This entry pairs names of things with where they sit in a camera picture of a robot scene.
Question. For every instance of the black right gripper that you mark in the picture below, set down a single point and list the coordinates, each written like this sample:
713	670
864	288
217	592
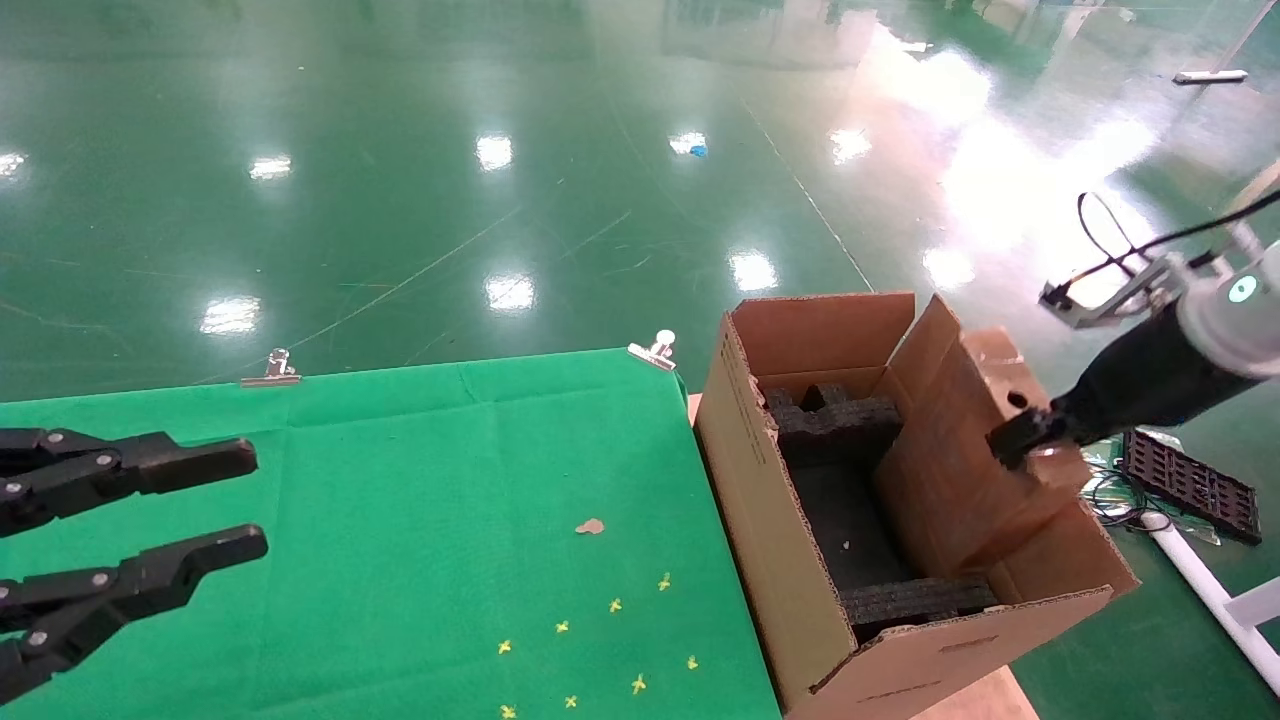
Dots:
1140	385

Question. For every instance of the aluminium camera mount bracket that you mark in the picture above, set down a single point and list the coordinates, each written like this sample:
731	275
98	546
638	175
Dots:
1130	290

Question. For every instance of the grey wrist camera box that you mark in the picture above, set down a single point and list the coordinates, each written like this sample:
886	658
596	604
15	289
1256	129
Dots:
1060	303

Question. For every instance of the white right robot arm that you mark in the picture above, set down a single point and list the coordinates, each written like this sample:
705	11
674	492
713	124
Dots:
1240	330

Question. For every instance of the white metal frame leg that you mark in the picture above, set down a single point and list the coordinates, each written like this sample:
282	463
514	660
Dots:
1200	580

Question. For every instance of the clear greenish plastic bag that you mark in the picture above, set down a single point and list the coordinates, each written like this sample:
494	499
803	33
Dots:
1100	458

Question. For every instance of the black perforated plastic tray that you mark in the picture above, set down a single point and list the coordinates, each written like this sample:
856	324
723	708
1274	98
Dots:
1190	485

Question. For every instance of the black foam bottom liner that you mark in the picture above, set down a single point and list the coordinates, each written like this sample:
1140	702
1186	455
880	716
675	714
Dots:
835	530

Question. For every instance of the large open brown carton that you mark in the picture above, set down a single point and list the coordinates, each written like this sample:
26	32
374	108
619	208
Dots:
760	560

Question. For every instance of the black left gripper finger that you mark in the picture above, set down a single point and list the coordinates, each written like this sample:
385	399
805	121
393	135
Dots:
180	460
190	560

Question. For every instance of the silver metal binder clip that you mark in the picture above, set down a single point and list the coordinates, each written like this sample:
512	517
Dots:
655	352
272	370

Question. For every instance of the small cardboard box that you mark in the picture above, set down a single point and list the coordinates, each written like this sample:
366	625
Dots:
950	500

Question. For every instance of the green table cloth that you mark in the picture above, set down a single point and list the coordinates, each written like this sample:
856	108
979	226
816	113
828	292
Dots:
350	520

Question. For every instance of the white bar floor object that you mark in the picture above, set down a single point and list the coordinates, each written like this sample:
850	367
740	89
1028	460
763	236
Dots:
1210	76

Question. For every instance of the small brown paper scrap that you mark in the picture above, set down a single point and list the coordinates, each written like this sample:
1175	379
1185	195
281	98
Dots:
589	526

